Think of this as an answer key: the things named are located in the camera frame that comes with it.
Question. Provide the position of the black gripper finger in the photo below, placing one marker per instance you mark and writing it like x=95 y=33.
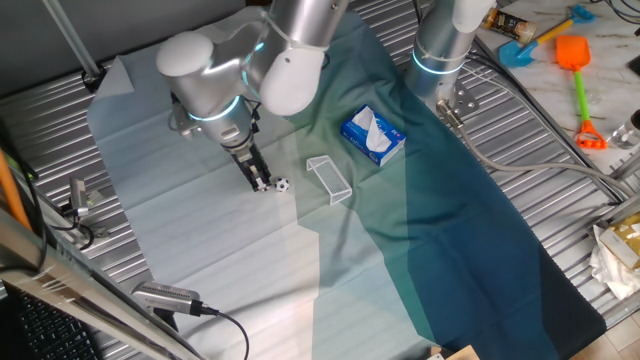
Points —
x=265 y=175
x=255 y=180

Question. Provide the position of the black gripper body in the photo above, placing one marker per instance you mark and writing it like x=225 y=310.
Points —
x=246 y=157

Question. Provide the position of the small black-white soccer ball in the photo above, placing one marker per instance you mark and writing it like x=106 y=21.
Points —
x=282 y=184

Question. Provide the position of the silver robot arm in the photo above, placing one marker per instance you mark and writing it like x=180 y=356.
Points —
x=280 y=75

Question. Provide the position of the white mesh toy goal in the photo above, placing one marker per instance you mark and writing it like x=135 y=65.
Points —
x=332 y=181

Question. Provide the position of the blue-green gradient tablecloth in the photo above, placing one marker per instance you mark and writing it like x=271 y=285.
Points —
x=250 y=250

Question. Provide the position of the blue tissue box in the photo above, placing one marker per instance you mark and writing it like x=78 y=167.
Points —
x=372 y=135

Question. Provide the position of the grey metal pole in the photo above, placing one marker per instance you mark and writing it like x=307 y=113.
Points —
x=75 y=42

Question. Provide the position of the orange pole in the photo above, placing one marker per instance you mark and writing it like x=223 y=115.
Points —
x=12 y=195

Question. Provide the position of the black keyboard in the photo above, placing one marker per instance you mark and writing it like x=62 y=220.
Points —
x=50 y=335

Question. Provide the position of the wooden block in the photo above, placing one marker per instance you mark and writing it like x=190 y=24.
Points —
x=465 y=354

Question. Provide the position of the blue toy shovel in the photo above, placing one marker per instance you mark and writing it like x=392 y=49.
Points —
x=515 y=54

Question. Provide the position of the brown labelled jar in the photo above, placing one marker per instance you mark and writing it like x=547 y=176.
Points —
x=510 y=26

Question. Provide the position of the crumpled white paper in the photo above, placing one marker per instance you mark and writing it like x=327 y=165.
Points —
x=607 y=275

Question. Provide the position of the clear plastic bottle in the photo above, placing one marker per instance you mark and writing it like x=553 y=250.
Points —
x=625 y=136

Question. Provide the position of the gold cardboard box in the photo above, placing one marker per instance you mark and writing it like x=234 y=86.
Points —
x=625 y=240

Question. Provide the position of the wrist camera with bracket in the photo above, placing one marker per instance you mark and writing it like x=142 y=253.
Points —
x=184 y=129

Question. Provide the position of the silver camera on stand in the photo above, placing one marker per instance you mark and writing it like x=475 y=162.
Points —
x=165 y=297

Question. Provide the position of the small camera on mount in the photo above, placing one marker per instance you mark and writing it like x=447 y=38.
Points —
x=78 y=192

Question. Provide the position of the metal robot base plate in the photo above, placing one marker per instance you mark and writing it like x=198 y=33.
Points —
x=467 y=102

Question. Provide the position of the wrapped aluminium frame bar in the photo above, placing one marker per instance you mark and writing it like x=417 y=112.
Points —
x=60 y=285

